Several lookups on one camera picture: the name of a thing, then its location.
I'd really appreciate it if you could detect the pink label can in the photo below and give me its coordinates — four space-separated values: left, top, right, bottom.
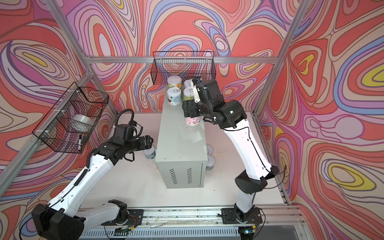
184 79 194 88

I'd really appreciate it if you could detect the brown label can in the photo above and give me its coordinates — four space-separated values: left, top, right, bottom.
166 87 182 106

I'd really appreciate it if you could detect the green label can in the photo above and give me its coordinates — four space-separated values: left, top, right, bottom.
167 76 182 90

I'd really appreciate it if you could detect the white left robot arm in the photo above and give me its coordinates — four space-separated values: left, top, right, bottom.
32 135 154 240

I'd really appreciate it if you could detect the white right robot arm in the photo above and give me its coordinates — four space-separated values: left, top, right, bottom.
182 78 280 224

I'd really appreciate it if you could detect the grey metal cabinet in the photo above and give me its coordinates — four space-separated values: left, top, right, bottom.
155 95 208 189

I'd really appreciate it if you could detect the black marker pen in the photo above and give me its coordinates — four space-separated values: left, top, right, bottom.
78 134 82 153

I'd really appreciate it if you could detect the silver tape roll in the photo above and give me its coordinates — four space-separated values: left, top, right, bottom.
71 114 94 131

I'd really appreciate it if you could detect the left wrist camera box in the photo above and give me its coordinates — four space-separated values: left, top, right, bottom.
114 124 141 140

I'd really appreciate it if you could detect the black wire basket back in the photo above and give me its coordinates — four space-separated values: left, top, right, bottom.
151 51 216 85

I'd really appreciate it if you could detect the black wire basket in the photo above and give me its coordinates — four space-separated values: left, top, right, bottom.
151 51 216 85
32 83 109 154

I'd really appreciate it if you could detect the black wire basket left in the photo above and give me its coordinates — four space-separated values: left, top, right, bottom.
32 83 109 154

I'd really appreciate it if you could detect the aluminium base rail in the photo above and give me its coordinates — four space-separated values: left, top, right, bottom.
80 205 312 240

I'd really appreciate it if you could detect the aluminium frame crossbar back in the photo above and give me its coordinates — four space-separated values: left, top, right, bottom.
86 57 278 64

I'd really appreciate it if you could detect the aluminium frame post right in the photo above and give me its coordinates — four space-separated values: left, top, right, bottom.
253 1 313 115

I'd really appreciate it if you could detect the aluminium frame post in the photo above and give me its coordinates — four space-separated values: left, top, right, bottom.
253 1 313 115
44 0 118 116

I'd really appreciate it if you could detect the aluminium frame post left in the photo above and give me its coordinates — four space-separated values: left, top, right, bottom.
44 0 118 116

